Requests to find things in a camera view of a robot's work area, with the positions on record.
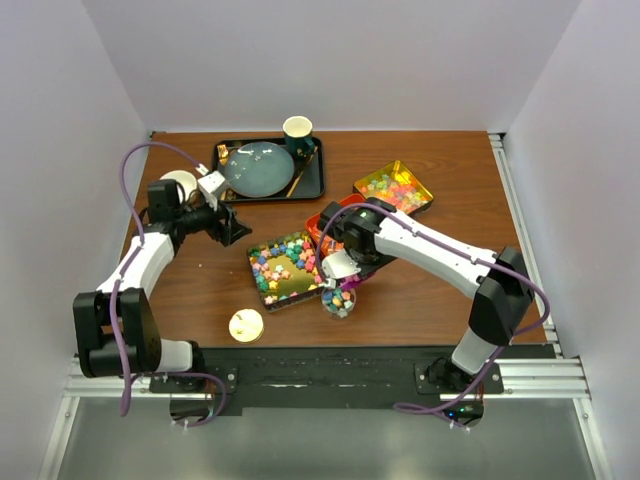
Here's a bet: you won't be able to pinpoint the star candy tin box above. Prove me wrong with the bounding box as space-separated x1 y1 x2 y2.
246 230 324 312

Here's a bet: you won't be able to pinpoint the gold fork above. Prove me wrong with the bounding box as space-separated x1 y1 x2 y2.
216 144 232 166

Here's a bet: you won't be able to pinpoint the purple cable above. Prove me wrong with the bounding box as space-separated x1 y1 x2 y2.
117 142 229 429
314 202 551 421

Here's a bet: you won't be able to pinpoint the clear plastic jar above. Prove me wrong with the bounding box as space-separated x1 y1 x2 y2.
320 288 357 319

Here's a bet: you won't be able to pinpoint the white ceramic bowl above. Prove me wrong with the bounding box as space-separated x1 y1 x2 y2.
160 170 198 203

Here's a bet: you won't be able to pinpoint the black serving tray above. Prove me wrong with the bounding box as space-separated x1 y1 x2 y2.
212 137 325 203

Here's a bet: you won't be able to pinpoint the gold round jar lid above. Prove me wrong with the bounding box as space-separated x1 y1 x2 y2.
228 309 264 344

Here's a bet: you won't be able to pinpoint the dark green mug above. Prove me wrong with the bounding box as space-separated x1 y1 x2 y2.
282 116 316 158

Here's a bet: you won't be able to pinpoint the purple plastic scoop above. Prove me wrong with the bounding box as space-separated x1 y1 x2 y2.
335 273 374 291

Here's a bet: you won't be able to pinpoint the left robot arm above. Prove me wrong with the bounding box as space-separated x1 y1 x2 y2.
72 172 251 392

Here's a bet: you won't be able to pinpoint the gold tin of gummies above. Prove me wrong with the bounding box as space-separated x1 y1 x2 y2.
353 160 434 217

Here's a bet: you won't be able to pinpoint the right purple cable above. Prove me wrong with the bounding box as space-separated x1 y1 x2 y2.
314 202 551 421

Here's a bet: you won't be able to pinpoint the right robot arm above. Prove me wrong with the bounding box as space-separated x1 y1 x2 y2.
318 199 535 393

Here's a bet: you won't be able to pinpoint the orange lollipop box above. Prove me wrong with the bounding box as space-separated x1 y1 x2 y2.
304 193 369 256

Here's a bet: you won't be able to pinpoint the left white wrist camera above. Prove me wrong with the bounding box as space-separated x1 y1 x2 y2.
197 171 229 211

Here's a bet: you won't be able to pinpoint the gold chopsticks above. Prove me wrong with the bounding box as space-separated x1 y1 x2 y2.
285 152 315 198

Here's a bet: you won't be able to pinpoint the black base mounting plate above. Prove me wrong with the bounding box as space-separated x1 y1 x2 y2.
148 344 557 419

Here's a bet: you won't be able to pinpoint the blue-grey ceramic plate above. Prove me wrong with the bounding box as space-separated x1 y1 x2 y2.
223 141 295 198

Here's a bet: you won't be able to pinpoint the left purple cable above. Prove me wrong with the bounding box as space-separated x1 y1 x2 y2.
117 142 229 429

